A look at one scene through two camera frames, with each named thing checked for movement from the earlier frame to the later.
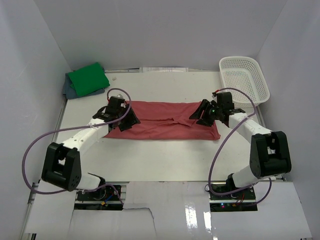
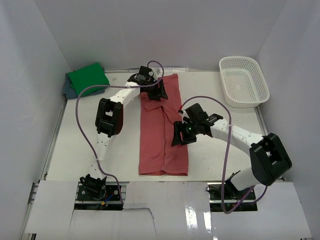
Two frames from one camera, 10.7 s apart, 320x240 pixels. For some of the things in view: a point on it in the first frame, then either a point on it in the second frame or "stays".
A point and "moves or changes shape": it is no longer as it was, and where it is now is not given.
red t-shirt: x=164 y=120 moves or changes shape
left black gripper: x=132 y=119 to x=157 y=93
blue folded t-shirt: x=70 y=93 stays
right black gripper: x=196 y=115 to x=177 y=140
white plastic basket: x=244 y=72 stays
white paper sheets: x=164 y=69 stays
